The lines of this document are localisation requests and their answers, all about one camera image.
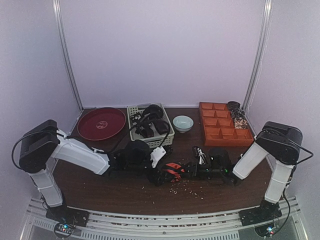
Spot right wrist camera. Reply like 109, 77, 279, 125
192, 146, 208, 165

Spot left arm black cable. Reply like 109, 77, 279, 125
109, 119, 171, 156

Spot rolled patterned tie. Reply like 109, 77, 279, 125
231, 108, 246, 120
233, 118, 248, 129

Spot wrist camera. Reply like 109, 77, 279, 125
192, 146, 208, 165
150, 145, 173, 168

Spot dark ties in basket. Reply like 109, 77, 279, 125
130, 104, 171, 139

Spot left aluminium frame post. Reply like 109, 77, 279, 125
52, 0, 84, 111

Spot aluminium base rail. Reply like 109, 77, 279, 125
24, 196, 308, 240

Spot rolled dark tie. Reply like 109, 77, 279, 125
226, 101, 241, 111

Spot orange compartment organizer box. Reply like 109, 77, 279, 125
199, 102, 254, 147

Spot red navy striped tie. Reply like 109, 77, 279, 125
161, 162, 186, 183

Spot aluminium frame post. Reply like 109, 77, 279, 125
52, 0, 84, 111
242, 0, 273, 113

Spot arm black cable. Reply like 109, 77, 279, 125
109, 119, 171, 156
294, 144, 315, 166

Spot red round tray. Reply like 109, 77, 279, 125
77, 107, 127, 141

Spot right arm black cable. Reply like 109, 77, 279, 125
294, 144, 315, 166

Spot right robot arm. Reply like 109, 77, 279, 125
181, 121, 303, 221

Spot right aluminium frame post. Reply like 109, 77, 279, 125
242, 0, 273, 113

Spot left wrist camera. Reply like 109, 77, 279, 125
150, 145, 173, 168

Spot pale blue ceramic bowl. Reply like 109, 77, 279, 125
172, 115, 194, 134

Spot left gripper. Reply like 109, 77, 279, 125
127, 153, 175, 187

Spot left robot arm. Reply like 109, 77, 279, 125
11, 119, 168, 222

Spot beige plastic basket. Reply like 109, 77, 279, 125
126, 103, 175, 148

